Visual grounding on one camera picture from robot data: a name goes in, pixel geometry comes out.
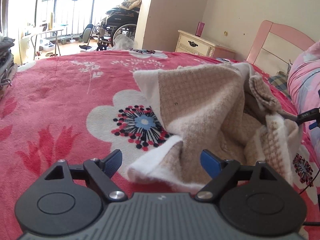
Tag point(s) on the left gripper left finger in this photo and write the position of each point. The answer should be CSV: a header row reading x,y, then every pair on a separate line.
x,y
67,199

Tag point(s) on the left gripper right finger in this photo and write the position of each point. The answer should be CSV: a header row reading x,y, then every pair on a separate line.
x,y
253,199

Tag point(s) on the beige houndstooth knit cardigan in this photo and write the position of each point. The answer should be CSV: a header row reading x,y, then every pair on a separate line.
x,y
225,108

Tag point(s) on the folded dark grey clothes stack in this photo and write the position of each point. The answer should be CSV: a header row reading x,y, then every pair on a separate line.
x,y
8,68

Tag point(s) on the folding table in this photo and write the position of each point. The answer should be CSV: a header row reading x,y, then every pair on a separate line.
x,y
46,41

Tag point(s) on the small black folding chair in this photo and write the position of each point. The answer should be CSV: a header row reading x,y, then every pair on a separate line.
x,y
86,36

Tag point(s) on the pink grey floral quilt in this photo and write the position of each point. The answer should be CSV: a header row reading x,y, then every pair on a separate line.
x,y
303,80

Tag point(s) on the plaid pillow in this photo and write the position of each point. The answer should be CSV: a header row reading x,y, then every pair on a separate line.
x,y
280,82

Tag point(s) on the pink bed headboard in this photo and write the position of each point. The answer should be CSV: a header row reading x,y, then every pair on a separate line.
x,y
275,46

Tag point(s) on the pink cup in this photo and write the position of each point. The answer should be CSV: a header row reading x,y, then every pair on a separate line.
x,y
199,29

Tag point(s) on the cream bedside nightstand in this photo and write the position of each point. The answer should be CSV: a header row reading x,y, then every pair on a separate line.
x,y
188,43

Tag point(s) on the black wheelchair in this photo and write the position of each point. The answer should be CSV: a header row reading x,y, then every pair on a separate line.
x,y
119,20

